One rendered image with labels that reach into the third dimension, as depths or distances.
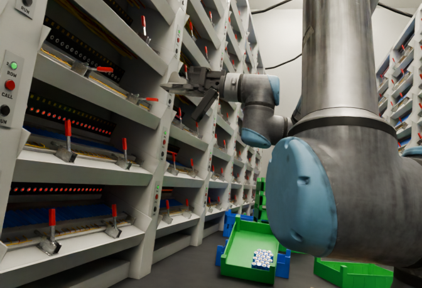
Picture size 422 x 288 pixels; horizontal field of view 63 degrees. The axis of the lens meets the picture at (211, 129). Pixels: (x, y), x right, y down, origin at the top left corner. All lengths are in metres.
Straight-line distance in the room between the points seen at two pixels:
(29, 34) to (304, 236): 0.56
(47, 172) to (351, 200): 0.57
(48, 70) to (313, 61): 0.49
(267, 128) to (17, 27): 0.66
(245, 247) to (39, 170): 1.01
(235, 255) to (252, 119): 0.68
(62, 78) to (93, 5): 0.20
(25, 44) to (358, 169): 0.57
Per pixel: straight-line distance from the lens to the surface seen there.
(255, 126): 0.99
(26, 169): 0.72
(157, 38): 1.32
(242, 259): 1.48
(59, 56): 0.84
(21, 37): 0.69
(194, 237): 1.90
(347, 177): 0.44
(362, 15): 0.61
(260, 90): 1.02
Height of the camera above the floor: 0.35
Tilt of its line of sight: 8 degrees up
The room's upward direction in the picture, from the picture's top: 7 degrees clockwise
